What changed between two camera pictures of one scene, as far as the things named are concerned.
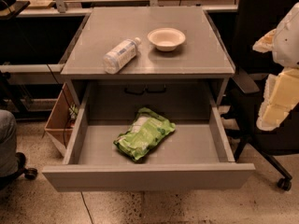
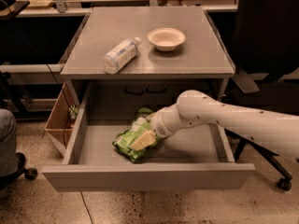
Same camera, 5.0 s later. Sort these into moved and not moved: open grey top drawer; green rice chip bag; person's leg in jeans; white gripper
Moved: white gripper
Not moved: person's leg in jeans; green rice chip bag; open grey top drawer
